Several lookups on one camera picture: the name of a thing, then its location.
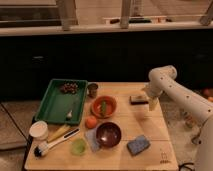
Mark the bunch of dark grapes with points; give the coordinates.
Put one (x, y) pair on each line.
(69, 88)

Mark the orange tangerine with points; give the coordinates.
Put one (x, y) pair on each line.
(91, 122)

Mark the garlic bulb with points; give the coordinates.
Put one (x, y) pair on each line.
(69, 115)

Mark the orange bowl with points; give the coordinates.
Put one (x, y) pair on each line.
(110, 108)

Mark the white round container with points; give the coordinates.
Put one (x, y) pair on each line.
(39, 130)

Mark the small green cup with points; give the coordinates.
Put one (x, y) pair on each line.
(78, 147)

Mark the dark red bowl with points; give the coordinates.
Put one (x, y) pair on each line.
(108, 134)

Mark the blue grey cloth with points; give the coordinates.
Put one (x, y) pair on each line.
(90, 136)

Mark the green plastic tray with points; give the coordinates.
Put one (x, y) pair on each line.
(55, 105)

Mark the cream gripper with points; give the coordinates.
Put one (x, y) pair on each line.
(152, 103)

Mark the blue sponge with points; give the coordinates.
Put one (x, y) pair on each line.
(138, 145)

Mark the black whiteboard eraser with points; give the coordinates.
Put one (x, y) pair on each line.
(136, 100)

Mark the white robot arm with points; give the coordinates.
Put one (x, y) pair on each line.
(162, 79)

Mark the yellow banana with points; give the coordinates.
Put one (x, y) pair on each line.
(59, 132)

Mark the green pepper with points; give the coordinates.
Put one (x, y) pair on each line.
(103, 108)

